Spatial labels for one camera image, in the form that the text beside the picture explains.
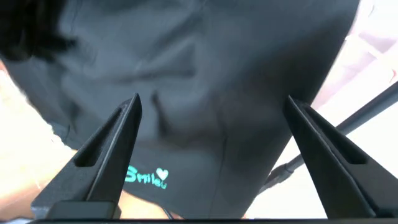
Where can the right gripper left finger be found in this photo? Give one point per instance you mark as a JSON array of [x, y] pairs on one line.
[[77, 186]]

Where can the beige curtain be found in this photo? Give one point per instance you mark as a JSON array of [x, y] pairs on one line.
[[367, 46]]

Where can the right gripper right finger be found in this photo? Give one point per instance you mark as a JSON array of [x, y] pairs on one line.
[[342, 183]]

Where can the black shorts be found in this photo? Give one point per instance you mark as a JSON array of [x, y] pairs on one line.
[[202, 77]]

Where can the black clothes rack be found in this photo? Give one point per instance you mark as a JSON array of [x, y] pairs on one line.
[[367, 112]]

